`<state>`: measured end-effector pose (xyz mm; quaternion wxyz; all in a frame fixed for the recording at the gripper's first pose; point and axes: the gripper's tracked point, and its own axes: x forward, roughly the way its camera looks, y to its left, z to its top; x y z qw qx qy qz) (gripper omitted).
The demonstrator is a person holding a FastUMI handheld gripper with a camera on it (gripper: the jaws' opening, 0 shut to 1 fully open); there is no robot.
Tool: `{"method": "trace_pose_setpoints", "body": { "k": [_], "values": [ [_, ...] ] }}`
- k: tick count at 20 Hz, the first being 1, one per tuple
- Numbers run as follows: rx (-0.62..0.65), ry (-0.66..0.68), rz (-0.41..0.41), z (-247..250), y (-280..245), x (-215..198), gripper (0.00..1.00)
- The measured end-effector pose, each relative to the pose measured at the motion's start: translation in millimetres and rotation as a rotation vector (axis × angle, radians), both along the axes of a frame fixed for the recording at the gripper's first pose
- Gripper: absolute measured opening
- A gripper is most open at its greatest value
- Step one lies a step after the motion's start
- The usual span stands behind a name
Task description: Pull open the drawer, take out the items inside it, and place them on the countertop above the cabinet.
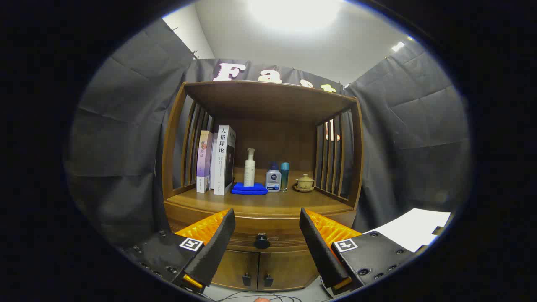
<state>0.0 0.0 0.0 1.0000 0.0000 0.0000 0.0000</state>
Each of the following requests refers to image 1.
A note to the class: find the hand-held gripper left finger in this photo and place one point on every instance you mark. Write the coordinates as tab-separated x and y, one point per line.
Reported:
214	251

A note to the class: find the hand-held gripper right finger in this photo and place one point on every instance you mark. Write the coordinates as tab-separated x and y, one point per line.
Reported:
321	251

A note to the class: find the black drawer knob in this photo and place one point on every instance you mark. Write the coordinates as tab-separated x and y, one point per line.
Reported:
261	241

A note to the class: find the wooden drawer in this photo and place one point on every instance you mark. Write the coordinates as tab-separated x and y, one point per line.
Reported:
268	226

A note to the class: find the wooden cabinet door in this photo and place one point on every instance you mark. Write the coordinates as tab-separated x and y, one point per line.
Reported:
235	268
289	268

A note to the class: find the wooden countertop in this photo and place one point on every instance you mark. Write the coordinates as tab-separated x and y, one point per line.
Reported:
272	203

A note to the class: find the white topped grey drawer unit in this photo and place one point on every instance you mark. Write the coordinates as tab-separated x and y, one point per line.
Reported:
411	228

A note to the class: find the wooden cabinet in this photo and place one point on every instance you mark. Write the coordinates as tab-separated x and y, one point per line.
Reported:
268	100

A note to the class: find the beige saucer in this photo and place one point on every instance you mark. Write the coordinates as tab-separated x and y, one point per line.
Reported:
304	190

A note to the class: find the blue folded cloth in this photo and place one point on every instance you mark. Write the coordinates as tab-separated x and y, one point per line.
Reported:
247	189

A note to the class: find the beige lidded teacup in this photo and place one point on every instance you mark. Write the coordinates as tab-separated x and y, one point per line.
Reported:
305	183

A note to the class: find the teal bottle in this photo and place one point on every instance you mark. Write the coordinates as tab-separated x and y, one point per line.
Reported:
285	176

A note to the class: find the thick white book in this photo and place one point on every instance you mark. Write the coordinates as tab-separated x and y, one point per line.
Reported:
221	167

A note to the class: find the white bottle blue cap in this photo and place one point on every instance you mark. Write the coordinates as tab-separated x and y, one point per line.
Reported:
273	180

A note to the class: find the white pump bottle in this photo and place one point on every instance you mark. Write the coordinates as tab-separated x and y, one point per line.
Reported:
249	172

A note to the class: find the thin white book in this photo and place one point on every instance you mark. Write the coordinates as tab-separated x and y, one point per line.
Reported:
213	163

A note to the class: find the purple book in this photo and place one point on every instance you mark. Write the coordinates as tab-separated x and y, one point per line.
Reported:
204	163

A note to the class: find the black backdrop cloth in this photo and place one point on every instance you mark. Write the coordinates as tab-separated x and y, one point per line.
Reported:
126	126

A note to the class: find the small ceiling light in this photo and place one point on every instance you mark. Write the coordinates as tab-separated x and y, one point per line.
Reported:
397	46

